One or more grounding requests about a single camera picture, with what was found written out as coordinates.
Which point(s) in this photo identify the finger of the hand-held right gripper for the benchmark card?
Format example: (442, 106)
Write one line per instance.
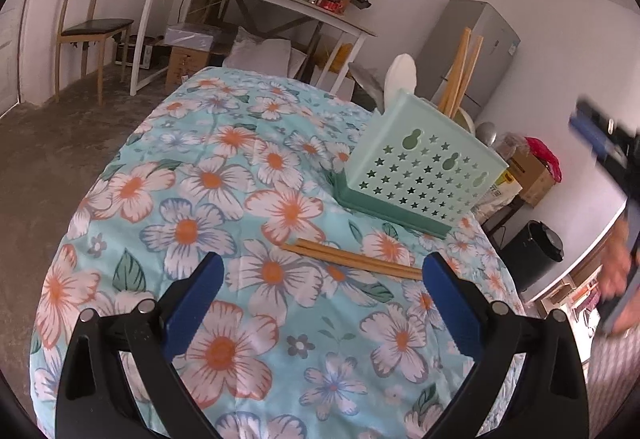
(592, 109)
(590, 131)

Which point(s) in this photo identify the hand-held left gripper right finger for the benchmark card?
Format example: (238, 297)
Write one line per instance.
(450, 304)

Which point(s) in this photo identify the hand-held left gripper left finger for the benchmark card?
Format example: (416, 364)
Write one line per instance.
(192, 304)

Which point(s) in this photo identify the metal spoon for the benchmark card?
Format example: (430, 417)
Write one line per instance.
(487, 134)

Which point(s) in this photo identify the green perforated utensil basket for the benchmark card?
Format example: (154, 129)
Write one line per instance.
(425, 169)

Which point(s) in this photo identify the white rice paddle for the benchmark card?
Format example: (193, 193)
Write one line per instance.
(400, 79)

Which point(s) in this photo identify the person's right hand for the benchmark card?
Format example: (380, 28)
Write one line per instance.
(615, 264)

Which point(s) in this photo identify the red plastic bag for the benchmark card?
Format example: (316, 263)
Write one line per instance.
(542, 151)

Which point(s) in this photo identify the large cardboard box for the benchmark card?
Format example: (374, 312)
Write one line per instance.
(530, 176)

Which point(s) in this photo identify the white counter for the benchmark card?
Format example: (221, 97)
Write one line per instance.
(580, 229)

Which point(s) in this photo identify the black trash bin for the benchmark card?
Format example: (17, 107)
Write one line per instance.
(530, 254)

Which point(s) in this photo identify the white printed sack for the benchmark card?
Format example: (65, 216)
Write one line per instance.
(500, 196)

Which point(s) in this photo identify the grey refrigerator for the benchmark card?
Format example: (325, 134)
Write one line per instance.
(492, 34)

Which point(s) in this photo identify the floral blue tablecloth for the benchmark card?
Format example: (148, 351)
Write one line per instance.
(225, 179)

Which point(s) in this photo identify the white microwave oven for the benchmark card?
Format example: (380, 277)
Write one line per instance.
(137, 55)

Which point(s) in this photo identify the black gadget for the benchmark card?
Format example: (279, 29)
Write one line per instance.
(361, 1)

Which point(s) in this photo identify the yellow bag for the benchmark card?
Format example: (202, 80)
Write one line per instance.
(342, 56)

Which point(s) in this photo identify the white pillows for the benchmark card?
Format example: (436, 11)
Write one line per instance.
(260, 51)

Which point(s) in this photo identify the plastic-wrapped white box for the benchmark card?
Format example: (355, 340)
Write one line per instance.
(192, 36)

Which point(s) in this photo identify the wooden chair with dark seat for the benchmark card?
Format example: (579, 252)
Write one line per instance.
(97, 25)

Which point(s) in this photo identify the brown cardboard box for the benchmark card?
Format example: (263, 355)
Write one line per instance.
(202, 9)

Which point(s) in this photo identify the white door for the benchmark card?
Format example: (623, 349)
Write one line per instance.
(10, 59)

